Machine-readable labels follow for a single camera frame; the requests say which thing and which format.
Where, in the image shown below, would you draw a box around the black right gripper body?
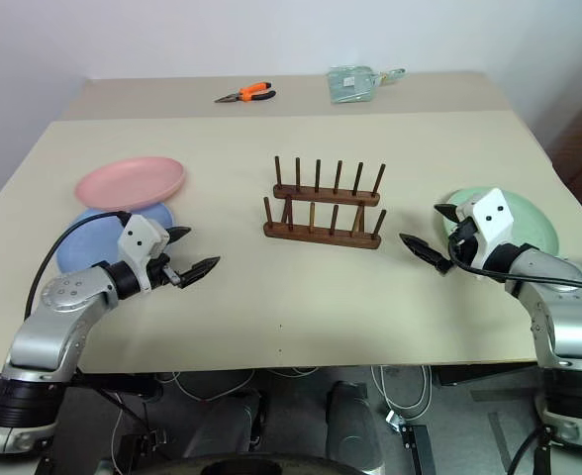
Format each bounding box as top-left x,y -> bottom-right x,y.
446,207 -> 481,272

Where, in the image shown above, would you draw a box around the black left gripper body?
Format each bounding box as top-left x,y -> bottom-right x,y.
145,238 -> 186,290

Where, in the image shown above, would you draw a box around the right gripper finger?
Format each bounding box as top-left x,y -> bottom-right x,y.
400,233 -> 455,275
434,202 -> 464,225

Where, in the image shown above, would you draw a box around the wooden dish rack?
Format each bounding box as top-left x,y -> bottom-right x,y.
262,154 -> 388,250

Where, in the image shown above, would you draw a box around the green plate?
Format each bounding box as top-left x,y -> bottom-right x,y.
441,186 -> 561,259

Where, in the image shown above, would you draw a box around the pink plate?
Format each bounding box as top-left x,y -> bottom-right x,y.
74,156 -> 188,212

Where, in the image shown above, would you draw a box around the blue plate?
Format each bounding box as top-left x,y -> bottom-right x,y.
54,202 -> 176,275

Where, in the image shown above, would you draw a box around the black flat box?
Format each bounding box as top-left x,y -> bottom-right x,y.
433,364 -> 542,388

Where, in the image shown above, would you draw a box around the pale green key tag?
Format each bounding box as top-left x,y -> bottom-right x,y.
373,67 -> 409,86

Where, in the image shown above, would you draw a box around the dark rounded shape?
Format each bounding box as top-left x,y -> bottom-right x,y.
326,379 -> 382,469
184,388 -> 268,454

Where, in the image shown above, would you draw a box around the orange black pliers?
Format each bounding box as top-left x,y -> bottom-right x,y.
214,81 -> 277,105

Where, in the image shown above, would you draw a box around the pale green plastic packet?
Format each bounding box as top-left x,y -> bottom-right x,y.
326,65 -> 378,106

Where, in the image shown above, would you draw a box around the dark round base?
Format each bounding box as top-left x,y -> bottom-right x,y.
135,455 -> 389,475

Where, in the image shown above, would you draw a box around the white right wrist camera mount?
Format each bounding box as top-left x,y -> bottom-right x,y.
461,187 -> 516,281

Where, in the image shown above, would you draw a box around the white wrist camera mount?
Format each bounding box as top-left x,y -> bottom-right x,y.
461,187 -> 516,281
117,213 -> 171,293

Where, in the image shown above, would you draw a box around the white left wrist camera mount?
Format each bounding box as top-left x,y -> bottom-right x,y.
117,213 -> 171,293

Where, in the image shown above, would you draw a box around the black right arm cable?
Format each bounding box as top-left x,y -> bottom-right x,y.
447,232 -> 582,298

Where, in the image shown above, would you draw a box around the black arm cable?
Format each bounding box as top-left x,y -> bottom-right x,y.
23,211 -> 134,321
447,232 -> 582,298

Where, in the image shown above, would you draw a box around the white cable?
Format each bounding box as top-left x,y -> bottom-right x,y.
369,364 -> 435,425
154,366 -> 322,405

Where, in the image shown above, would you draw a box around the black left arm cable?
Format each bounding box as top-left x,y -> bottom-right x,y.
23,211 -> 134,321

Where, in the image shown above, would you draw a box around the black metal bracket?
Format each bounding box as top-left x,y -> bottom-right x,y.
400,424 -> 437,475

